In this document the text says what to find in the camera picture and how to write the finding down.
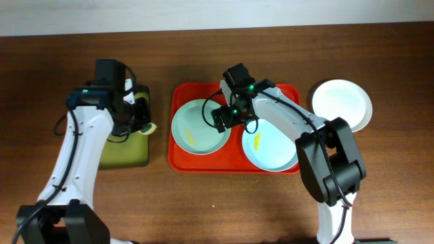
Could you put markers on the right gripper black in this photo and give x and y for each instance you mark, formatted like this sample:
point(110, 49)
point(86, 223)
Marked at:
point(228, 122)

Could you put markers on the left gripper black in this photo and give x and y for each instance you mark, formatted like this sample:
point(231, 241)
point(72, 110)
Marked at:
point(143, 113)

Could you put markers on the green yellow sponge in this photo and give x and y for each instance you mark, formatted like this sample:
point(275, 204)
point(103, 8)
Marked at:
point(148, 129)

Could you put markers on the light blue plate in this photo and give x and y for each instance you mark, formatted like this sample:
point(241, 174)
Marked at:
point(268, 148)

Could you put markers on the mint green plate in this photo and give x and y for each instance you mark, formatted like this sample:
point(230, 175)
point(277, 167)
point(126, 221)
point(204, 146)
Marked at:
point(193, 134)

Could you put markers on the white plate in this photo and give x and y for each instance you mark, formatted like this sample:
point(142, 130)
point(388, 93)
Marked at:
point(344, 99)

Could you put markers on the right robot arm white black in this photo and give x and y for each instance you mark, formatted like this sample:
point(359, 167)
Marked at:
point(330, 163)

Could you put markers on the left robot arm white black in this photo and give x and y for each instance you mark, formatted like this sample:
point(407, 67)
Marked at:
point(64, 211)

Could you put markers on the black tray with soapy water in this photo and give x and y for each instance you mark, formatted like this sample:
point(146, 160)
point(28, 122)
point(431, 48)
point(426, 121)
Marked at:
point(131, 150)

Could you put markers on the red plastic tray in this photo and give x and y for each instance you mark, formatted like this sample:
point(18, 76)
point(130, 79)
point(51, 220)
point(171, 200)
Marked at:
point(230, 159)

